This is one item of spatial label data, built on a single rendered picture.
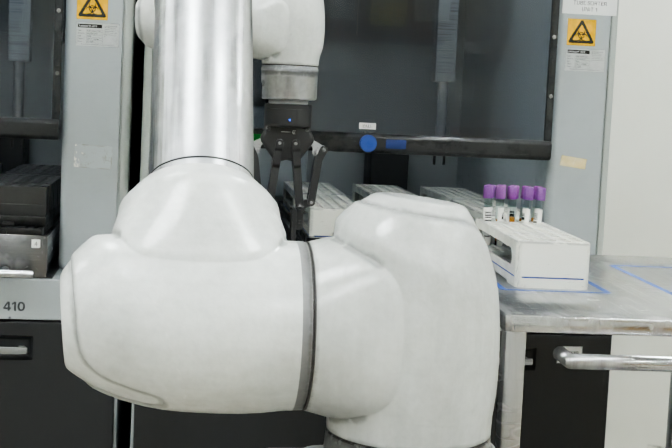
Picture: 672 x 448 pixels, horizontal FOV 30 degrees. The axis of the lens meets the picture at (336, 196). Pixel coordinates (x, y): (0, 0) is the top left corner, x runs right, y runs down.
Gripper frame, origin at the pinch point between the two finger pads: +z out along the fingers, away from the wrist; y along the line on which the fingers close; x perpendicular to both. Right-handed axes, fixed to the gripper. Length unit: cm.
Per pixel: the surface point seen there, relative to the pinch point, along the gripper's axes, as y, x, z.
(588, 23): -55, -20, -36
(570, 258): -35, 39, -2
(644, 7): -106, -131, -49
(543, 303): -28, 50, 2
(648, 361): -37, 63, 7
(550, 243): -32, 38, -4
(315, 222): -6.7, -15.1, 0.2
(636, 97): -105, -131, -25
